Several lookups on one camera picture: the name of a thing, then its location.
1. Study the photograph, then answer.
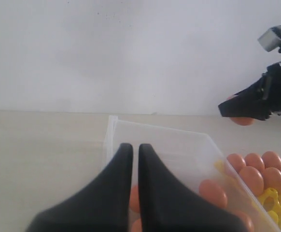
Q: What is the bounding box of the yellow plastic egg tray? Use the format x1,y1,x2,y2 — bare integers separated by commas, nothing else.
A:
214,159,281,232

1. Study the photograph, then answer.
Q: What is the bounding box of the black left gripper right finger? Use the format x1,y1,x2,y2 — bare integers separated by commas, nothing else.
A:
138,144,247,232

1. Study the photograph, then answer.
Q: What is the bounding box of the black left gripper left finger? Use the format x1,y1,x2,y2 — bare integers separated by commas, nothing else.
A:
26,144,133,232

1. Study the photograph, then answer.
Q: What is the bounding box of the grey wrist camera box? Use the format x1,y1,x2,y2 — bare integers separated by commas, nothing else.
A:
258,25,281,54

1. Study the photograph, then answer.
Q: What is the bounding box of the clear plastic bin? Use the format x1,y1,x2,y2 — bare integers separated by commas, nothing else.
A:
102,116,280,232

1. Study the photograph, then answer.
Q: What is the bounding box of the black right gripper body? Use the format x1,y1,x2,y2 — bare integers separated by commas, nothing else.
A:
258,62,281,116

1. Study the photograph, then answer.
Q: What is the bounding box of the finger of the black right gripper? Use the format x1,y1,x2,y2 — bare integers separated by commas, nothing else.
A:
218,84,272,121

